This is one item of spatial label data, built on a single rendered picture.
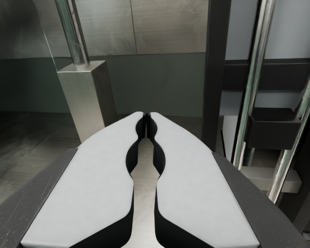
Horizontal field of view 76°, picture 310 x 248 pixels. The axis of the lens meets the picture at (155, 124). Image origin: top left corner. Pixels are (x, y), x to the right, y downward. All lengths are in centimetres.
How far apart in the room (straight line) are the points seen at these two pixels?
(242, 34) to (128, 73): 55
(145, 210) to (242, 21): 40
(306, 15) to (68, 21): 42
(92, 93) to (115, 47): 27
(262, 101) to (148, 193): 34
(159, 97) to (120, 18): 29
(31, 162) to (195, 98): 58
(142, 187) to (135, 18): 50
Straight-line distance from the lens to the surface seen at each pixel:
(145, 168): 57
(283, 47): 26
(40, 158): 73
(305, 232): 51
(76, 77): 51
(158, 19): 68
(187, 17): 67
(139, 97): 77
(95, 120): 55
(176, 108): 77
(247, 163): 49
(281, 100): 29
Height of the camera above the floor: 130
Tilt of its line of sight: 32 degrees down
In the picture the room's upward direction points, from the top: 5 degrees counter-clockwise
